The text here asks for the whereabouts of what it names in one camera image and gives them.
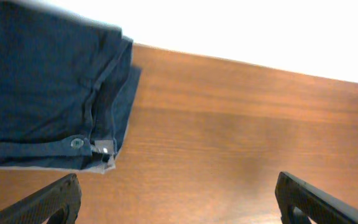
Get navy blue shorts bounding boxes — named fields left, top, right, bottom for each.
left=0, top=1, right=141, bottom=128

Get folded grey shorts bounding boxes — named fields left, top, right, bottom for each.
left=0, top=121, right=127, bottom=173

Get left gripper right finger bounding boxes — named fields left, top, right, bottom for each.
left=275, top=172, right=358, bottom=224

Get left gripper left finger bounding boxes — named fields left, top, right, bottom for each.
left=0, top=174, right=81, bottom=224

